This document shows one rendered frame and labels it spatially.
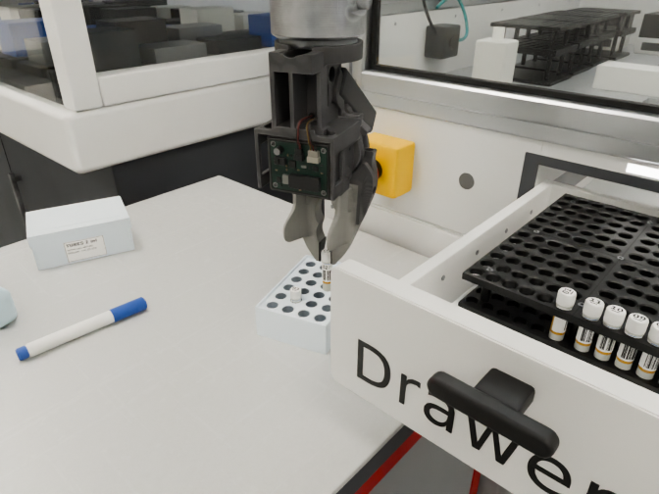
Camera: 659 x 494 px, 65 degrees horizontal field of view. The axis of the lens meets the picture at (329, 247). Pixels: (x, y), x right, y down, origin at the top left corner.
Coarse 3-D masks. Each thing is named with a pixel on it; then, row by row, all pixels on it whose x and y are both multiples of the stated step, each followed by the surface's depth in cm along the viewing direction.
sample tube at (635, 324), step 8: (632, 320) 35; (640, 320) 35; (632, 328) 35; (640, 328) 35; (632, 336) 35; (640, 336) 35; (624, 344) 36; (624, 352) 36; (632, 352) 36; (616, 360) 37; (624, 360) 36; (632, 360) 36; (624, 368) 36
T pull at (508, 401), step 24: (432, 384) 30; (456, 384) 29; (480, 384) 30; (504, 384) 30; (528, 384) 30; (456, 408) 29; (480, 408) 28; (504, 408) 28; (504, 432) 28; (528, 432) 27; (552, 432) 27
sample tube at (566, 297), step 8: (560, 288) 38; (568, 288) 38; (560, 296) 38; (568, 296) 37; (576, 296) 38; (560, 304) 38; (568, 304) 38; (552, 320) 39; (560, 320) 38; (552, 328) 39; (560, 328) 39; (552, 336) 39; (560, 336) 39
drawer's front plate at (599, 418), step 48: (336, 288) 38; (384, 288) 35; (336, 336) 41; (384, 336) 37; (432, 336) 34; (480, 336) 31; (576, 384) 28; (624, 384) 27; (432, 432) 37; (480, 432) 34; (576, 432) 29; (624, 432) 27; (528, 480) 33; (576, 480) 30; (624, 480) 28
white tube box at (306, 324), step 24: (312, 264) 65; (336, 264) 64; (288, 288) 60; (312, 288) 59; (264, 312) 55; (288, 312) 57; (312, 312) 55; (264, 336) 57; (288, 336) 56; (312, 336) 54
